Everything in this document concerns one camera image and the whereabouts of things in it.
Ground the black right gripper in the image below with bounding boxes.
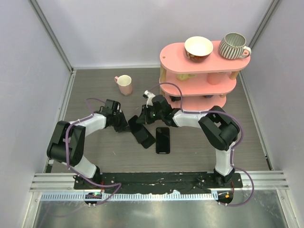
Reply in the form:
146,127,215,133
139,104,164,125

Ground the black phone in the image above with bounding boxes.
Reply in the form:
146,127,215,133
128,115,148,144

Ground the dark smartphone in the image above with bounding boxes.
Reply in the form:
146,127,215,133
156,127,171,153

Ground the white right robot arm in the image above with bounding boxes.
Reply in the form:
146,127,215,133
137,90,240,188

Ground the dark green mug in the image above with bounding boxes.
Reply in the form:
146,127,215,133
169,95,182,102

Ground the pink faceted mug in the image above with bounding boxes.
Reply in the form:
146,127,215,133
114,75,133,95

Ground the yellow mug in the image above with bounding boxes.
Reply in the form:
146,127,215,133
176,74,196,81

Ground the pink three-tier wooden shelf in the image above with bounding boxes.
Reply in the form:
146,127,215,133
159,41,250,111

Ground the pink cup on shelf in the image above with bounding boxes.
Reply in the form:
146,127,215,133
207,73,225,85

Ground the white floral bowl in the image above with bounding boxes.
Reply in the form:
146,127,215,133
184,36,214,63

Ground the grey striped mug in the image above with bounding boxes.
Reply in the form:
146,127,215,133
218,33,252,60

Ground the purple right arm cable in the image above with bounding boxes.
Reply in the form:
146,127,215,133
148,82,255,207

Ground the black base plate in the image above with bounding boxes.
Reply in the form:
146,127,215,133
74,171,243,194

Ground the white slotted cable duct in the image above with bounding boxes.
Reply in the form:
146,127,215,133
40,190,218,201

